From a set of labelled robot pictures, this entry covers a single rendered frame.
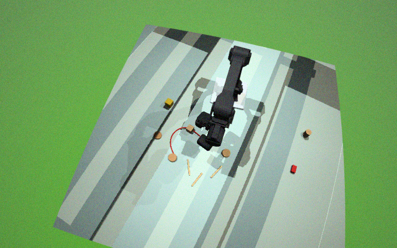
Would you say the dark red short cylinder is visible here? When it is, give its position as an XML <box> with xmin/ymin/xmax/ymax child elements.
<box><xmin>290</xmin><ymin>165</ymin><xmax>297</xmax><ymax>174</ymax></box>

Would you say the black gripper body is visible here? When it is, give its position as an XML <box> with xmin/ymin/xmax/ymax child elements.
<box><xmin>197</xmin><ymin>134</ymin><xmax>212</xmax><ymax>151</ymax></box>

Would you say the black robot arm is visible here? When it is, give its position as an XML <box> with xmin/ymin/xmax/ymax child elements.
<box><xmin>195</xmin><ymin>46</ymin><xmax>252</xmax><ymax>147</ymax></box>

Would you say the round wooden button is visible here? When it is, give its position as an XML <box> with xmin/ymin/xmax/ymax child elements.
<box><xmin>168</xmin><ymin>153</ymin><xmax>177</xmax><ymax>162</ymax></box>

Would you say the orange round disc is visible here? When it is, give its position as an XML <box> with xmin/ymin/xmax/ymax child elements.
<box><xmin>222</xmin><ymin>149</ymin><xmax>231</xmax><ymax>158</ymax></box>
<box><xmin>154</xmin><ymin>131</ymin><xmax>162</xmax><ymax>140</ymax></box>

